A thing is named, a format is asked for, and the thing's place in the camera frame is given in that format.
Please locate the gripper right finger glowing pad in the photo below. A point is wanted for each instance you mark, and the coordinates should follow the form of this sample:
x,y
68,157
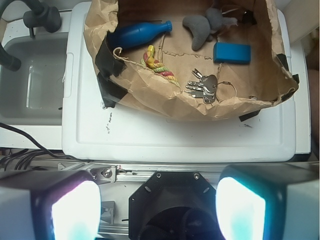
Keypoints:
x,y
269,201

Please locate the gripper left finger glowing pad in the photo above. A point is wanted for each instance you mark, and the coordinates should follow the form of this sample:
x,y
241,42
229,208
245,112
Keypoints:
x,y
49,205

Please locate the silver key bunch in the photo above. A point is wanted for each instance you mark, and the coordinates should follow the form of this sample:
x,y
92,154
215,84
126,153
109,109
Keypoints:
x,y
206,87

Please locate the white plastic lid platform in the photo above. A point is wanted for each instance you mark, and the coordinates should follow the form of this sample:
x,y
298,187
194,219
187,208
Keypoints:
x,y
94,132

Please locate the grey plastic bin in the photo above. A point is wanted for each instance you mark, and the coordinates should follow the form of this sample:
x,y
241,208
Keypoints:
x,y
33,95

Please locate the blue rectangular block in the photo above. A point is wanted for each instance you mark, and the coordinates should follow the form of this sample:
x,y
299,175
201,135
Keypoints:
x,y
231,53

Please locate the brown paper bag tray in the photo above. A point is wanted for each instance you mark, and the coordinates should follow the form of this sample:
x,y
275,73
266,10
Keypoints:
x,y
263,83

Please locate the blue plastic bottle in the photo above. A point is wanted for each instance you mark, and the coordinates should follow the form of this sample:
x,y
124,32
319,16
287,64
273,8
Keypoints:
x,y
137,34

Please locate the grey plush toy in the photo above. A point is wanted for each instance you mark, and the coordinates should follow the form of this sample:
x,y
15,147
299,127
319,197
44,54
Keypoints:
x,y
202,27

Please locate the black clamp knob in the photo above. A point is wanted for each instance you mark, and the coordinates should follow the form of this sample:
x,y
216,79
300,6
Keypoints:
x,y
49,19

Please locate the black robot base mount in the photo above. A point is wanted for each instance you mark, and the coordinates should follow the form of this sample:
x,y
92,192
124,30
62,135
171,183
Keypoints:
x,y
173,206

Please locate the multicolour twisted rope toy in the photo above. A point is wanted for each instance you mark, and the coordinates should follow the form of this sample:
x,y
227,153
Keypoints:
x,y
158,67

